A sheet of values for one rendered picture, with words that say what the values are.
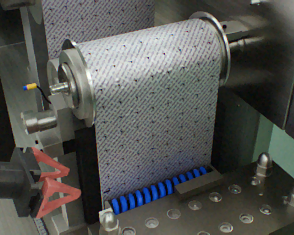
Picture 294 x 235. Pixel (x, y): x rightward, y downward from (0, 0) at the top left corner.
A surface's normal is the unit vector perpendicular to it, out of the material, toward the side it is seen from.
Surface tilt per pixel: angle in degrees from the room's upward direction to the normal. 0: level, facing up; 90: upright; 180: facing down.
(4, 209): 0
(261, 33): 90
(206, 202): 0
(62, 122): 90
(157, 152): 90
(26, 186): 64
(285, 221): 0
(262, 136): 90
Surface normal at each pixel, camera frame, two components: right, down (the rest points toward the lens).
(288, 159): 0.00, -0.82
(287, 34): -0.89, 0.27
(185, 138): 0.46, 0.51
